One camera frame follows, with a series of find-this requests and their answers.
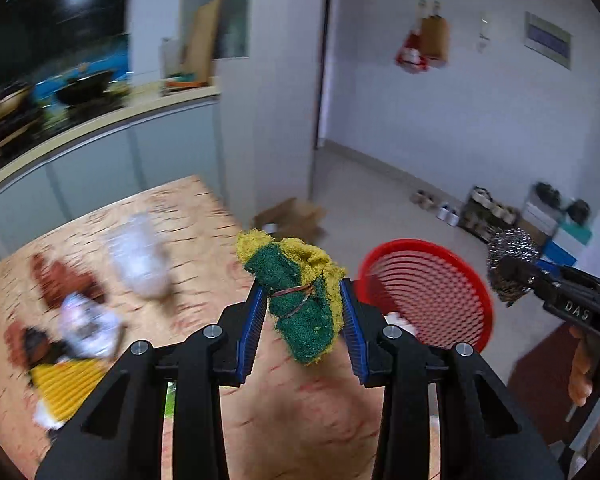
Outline steel wool scrubber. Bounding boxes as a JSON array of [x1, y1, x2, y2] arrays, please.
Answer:
[[486, 228, 539, 307]]

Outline small yellow foam net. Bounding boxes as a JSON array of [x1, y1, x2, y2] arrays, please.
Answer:
[[30, 359, 107, 422]]

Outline white tissue wad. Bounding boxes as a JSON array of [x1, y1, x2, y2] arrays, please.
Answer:
[[33, 400, 65, 430]]

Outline silver cartoon snack wrapper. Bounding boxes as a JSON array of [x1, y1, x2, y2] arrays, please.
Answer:
[[59, 292, 123, 360]]

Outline black plastic bag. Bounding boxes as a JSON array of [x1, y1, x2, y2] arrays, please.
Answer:
[[23, 327, 64, 368]]

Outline brown paper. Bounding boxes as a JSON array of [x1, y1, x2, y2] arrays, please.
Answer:
[[30, 252, 106, 310], [4, 320, 29, 370]]

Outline clear plastic bag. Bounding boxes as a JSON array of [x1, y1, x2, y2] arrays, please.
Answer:
[[106, 212, 172, 300]]

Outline green yellow sponge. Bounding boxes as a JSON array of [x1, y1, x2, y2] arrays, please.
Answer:
[[235, 229, 347, 365]]

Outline kitchen counter with cabinets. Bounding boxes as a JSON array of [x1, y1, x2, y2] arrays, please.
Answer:
[[0, 87, 226, 261]]

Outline person's right hand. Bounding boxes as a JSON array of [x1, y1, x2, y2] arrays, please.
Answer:
[[568, 326, 595, 406]]

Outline shoe rack with shoes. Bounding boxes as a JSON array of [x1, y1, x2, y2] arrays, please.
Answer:
[[458, 186, 518, 244]]

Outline red plastic mesh basket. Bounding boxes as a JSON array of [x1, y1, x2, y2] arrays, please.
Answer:
[[355, 238, 494, 352]]

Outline rose pattern tablecloth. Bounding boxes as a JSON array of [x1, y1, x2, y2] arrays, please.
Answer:
[[0, 177, 382, 479]]

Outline red hanging cloth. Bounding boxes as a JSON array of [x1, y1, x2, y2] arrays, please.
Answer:
[[394, 0, 428, 74]]

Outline cardboard box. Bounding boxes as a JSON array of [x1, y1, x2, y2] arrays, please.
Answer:
[[251, 197, 326, 244]]

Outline brown hanging paper bag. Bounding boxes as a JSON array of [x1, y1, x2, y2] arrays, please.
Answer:
[[420, 0, 450, 68]]

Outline black wok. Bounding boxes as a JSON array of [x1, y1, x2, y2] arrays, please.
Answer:
[[55, 70, 114, 106]]

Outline wooden cutting board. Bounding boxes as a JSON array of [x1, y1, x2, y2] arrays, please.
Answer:
[[183, 0, 222, 84]]

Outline white plastic jug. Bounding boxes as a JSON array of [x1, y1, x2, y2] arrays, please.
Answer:
[[159, 38, 181, 79]]

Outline black range hood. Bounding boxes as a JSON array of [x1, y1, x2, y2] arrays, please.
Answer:
[[0, 0, 126, 87]]

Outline framed wall panel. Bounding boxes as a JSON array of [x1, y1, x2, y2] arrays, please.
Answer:
[[524, 12, 572, 70]]

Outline wall intercom phone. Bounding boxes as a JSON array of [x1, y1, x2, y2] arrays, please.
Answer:
[[477, 13, 491, 53]]

